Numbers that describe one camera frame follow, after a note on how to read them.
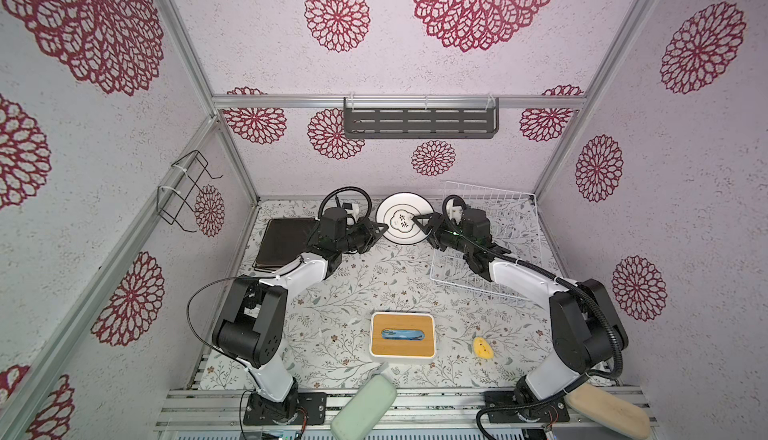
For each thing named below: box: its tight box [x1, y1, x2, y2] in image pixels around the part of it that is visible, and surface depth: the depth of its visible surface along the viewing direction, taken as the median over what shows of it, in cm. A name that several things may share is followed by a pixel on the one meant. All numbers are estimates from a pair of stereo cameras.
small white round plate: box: [375, 192, 434, 245], surface depth 90 cm
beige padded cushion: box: [564, 383, 651, 439], surface depth 72 cm
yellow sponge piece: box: [473, 336, 495, 360], surface depth 83 cm
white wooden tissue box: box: [369, 312, 437, 360], surface depth 83 cm
